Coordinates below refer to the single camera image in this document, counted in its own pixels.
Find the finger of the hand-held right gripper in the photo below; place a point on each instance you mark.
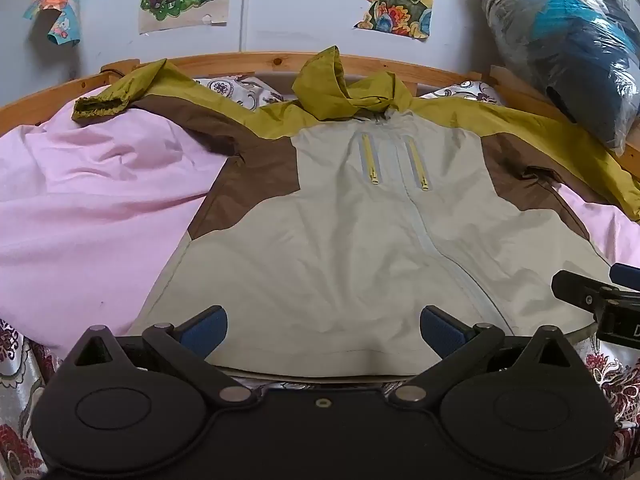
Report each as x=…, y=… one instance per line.
x=627, y=275
x=575, y=287

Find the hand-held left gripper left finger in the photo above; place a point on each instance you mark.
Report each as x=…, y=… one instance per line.
x=205, y=330

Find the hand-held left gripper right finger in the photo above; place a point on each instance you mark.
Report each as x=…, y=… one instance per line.
x=442, y=330

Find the beige brown olive hooded jacket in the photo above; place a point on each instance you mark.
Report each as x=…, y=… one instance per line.
x=350, y=240

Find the clear plastic bag of clothes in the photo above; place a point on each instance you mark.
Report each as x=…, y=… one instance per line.
x=565, y=35

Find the pink bed sheet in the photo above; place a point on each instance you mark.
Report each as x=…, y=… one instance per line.
x=90, y=210

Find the floral patterned quilt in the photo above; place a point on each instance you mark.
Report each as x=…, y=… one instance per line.
x=20, y=400

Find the wooden bed headboard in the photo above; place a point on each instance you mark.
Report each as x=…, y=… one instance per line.
x=240, y=60

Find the colourful landscape drawing poster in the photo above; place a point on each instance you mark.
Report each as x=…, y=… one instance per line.
x=395, y=0

